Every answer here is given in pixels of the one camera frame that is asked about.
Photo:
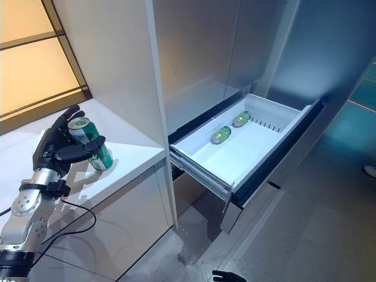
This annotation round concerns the tall dark green can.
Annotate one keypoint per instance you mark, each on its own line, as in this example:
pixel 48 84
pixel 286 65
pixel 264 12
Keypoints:
pixel 85 129

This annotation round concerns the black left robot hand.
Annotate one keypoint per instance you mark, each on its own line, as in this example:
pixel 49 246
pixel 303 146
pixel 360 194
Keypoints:
pixel 47 147

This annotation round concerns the fridge drawer with white bin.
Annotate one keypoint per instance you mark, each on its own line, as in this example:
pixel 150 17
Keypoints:
pixel 235 152

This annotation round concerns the white tall side panel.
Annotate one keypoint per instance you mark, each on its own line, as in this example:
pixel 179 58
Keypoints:
pixel 164 88

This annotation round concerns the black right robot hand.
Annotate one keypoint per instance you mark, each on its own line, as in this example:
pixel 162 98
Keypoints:
pixel 227 277

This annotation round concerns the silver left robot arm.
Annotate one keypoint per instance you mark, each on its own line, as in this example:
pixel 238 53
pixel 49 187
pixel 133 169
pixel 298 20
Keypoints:
pixel 26 205

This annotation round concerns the white sneaker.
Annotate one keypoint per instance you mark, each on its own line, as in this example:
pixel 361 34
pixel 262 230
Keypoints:
pixel 370 170

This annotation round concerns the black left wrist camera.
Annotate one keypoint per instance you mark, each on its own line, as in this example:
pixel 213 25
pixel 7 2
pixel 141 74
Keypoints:
pixel 58 188

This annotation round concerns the backlit panel with dark frame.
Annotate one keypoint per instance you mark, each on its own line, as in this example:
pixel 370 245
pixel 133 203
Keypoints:
pixel 29 73

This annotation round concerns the stainless steel fridge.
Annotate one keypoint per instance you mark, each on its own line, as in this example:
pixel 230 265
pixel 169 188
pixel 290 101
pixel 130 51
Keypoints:
pixel 199 44

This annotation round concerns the small light green can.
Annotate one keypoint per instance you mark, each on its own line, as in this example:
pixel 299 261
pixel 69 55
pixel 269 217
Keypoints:
pixel 241 119
pixel 221 135

